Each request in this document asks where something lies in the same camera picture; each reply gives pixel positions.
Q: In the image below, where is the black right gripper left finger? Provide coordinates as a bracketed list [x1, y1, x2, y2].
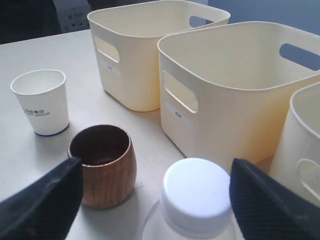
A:
[0, 157, 83, 240]

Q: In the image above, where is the cardboard box in background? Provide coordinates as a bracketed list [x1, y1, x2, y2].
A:
[53, 0, 91, 33]

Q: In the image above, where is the brown wooden cup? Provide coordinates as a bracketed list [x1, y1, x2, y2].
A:
[67, 124, 137, 209]

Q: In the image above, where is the cream bin plastic label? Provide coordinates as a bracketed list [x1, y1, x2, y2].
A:
[269, 83, 320, 206]

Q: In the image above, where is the cream bin paper label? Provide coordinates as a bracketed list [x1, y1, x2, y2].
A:
[157, 21, 320, 171]

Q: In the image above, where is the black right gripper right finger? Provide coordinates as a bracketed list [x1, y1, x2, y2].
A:
[229, 158, 320, 240]

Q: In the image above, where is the white paper cup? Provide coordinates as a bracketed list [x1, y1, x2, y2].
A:
[10, 69, 70, 136]

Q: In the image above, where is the cream bin wood label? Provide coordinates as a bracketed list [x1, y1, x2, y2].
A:
[87, 0, 231, 112]

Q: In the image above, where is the clear bottle white cap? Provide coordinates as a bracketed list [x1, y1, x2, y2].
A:
[141, 157, 237, 240]

